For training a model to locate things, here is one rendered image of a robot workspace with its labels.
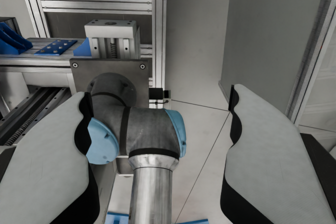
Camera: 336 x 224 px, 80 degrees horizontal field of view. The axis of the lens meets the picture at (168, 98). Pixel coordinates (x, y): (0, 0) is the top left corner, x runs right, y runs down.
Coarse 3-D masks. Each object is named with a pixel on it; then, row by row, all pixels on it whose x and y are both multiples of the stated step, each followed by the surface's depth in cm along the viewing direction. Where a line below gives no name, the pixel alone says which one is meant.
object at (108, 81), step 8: (112, 72) 59; (96, 80) 57; (104, 80) 56; (112, 80) 56; (120, 80) 57; (128, 80) 60; (88, 88) 58; (96, 88) 54; (104, 88) 54; (112, 88) 54; (120, 88) 56; (128, 88) 59; (112, 96) 52; (120, 96) 54; (128, 96) 57; (136, 96) 62; (128, 104) 57
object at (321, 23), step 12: (324, 0) 56; (324, 12) 56; (324, 24) 57; (312, 36) 61; (312, 48) 61; (312, 60) 63; (300, 72) 68; (300, 84) 68; (300, 96) 69; (288, 108) 75
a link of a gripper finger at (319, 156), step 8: (304, 136) 7; (312, 136) 7; (304, 144) 7; (312, 144) 7; (320, 144) 7; (312, 152) 7; (320, 152) 7; (328, 152) 7; (312, 160) 6; (320, 160) 6; (328, 160) 6; (320, 168) 6; (328, 168) 6; (320, 176) 6; (328, 176) 6; (328, 184) 6; (328, 192) 5; (328, 200) 5
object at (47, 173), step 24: (72, 96) 10; (48, 120) 9; (72, 120) 9; (24, 144) 8; (48, 144) 8; (72, 144) 7; (24, 168) 7; (48, 168) 7; (72, 168) 6; (0, 192) 6; (24, 192) 6; (48, 192) 6; (72, 192) 6; (96, 192) 7; (0, 216) 5; (24, 216) 5; (48, 216) 5; (72, 216) 6; (96, 216) 7
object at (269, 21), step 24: (240, 0) 118; (264, 0) 90; (288, 0) 73; (312, 0) 61; (240, 24) 120; (264, 24) 91; (288, 24) 74; (312, 24) 62; (240, 48) 122; (264, 48) 92; (288, 48) 74; (240, 72) 124; (264, 72) 94; (288, 72) 75; (264, 96) 95; (288, 96) 76
